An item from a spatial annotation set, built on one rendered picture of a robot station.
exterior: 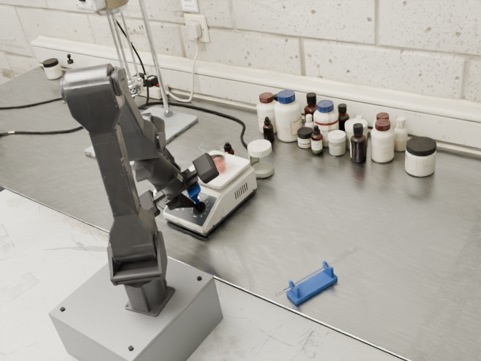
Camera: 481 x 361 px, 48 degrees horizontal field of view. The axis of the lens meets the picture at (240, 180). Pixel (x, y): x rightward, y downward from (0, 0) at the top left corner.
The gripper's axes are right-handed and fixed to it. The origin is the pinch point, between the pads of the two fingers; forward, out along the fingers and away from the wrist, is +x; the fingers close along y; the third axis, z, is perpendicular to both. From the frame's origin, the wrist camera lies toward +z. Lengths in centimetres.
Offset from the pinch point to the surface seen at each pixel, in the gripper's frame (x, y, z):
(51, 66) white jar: 24, 38, 110
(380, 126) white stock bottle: 20.0, -44.3, 2.4
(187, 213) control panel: 4.2, 3.1, -0.3
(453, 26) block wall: 12, -69, 9
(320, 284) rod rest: 5.7, -15.5, -30.3
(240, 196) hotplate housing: 11.0, -8.3, 0.6
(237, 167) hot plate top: 7.0, -11.5, 5.2
